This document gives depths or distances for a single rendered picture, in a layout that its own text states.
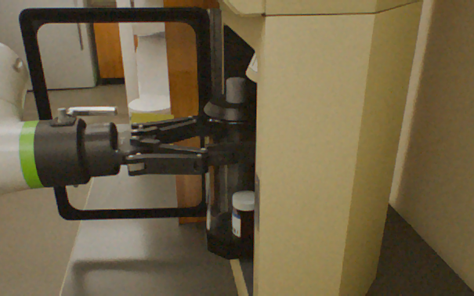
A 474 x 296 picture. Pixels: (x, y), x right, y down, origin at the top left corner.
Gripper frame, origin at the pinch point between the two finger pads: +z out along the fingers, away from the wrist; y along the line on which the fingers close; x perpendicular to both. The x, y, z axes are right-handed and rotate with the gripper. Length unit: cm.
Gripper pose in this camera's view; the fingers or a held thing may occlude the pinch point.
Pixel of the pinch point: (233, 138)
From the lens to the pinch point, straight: 61.2
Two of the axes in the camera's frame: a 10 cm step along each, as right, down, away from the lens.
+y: -1.8, -3.9, 9.0
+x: 0.1, 9.2, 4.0
